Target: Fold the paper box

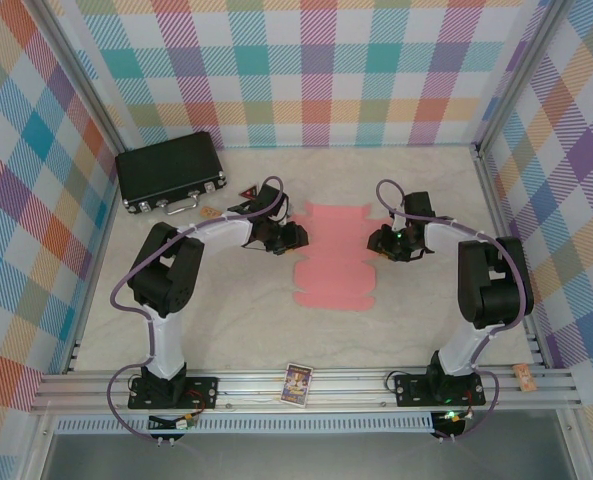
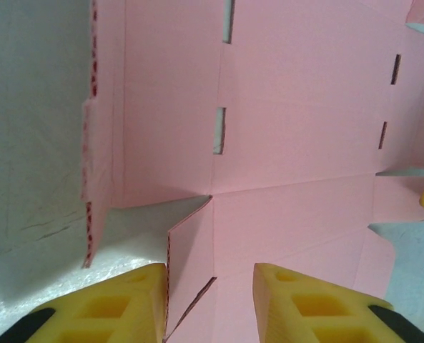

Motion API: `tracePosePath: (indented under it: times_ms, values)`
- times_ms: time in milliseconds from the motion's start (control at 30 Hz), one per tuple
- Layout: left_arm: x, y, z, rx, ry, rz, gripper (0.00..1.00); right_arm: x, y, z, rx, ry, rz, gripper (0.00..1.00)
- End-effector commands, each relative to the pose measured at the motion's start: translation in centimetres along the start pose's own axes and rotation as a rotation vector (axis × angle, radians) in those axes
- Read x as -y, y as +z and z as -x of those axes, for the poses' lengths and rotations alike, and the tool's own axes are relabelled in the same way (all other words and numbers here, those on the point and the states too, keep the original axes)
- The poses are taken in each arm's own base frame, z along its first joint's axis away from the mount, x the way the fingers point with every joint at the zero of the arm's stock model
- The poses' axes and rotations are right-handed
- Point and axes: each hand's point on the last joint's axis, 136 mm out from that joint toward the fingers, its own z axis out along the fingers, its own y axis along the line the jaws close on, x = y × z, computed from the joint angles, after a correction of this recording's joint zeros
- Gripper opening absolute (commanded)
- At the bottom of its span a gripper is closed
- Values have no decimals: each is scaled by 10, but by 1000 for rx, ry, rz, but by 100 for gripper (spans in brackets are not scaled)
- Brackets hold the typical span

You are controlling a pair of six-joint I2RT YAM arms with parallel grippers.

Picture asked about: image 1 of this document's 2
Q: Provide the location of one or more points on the black hard case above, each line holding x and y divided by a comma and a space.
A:
168, 167

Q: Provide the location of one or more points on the red triangular card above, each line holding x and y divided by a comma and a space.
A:
249, 194

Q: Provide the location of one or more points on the small flat wooden tag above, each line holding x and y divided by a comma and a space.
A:
209, 211

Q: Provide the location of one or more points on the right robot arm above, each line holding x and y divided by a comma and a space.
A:
458, 350

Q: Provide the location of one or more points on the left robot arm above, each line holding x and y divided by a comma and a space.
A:
168, 340

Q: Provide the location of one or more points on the printed wooden block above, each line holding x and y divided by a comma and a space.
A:
524, 377

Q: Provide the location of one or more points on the aluminium frame rail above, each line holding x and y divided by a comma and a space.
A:
346, 387

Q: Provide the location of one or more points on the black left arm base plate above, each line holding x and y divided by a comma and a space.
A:
201, 392

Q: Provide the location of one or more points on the purple playing card box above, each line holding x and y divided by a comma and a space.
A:
296, 385

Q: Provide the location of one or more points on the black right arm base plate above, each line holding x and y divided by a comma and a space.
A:
411, 390

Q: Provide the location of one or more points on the aluminium frame post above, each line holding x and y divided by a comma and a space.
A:
83, 80
518, 75

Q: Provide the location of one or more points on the pink paper box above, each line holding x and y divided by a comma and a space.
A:
333, 262

